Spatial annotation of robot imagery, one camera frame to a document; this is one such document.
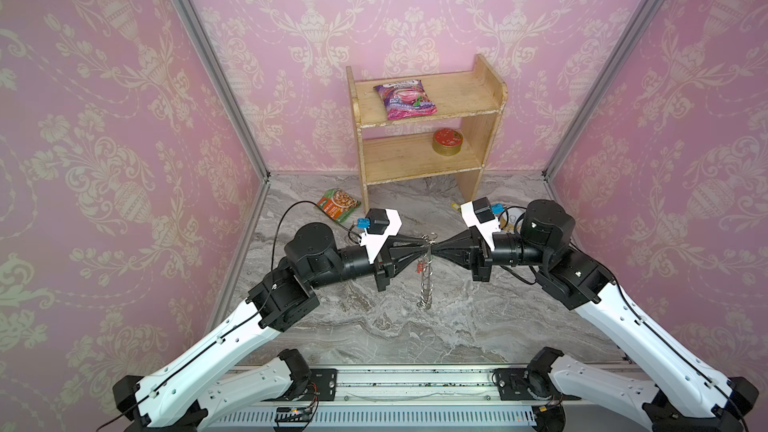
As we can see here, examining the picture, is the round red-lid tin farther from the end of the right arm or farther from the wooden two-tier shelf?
the end of the right arm

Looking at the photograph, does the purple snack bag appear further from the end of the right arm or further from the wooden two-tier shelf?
the end of the right arm

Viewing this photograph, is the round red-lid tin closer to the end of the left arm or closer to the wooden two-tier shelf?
the wooden two-tier shelf

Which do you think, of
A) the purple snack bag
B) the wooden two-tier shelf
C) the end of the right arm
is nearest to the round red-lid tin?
the wooden two-tier shelf

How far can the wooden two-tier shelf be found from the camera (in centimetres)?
76

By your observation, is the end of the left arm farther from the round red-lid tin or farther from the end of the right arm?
the round red-lid tin

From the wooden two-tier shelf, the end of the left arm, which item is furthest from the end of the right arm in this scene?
the wooden two-tier shelf

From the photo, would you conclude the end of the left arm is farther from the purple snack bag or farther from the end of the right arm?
the purple snack bag

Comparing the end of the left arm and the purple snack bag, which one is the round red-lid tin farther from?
the end of the left arm

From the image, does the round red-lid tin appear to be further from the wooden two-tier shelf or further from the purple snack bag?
the purple snack bag

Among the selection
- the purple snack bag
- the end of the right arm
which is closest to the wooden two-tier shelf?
the purple snack bag

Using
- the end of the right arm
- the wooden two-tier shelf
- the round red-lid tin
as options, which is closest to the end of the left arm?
the end of the right arm

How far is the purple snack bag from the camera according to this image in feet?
2.47

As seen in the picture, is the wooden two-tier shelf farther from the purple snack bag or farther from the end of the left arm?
the end of the left arm

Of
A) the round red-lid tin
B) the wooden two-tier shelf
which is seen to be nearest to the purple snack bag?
the wooden two-tier shelf
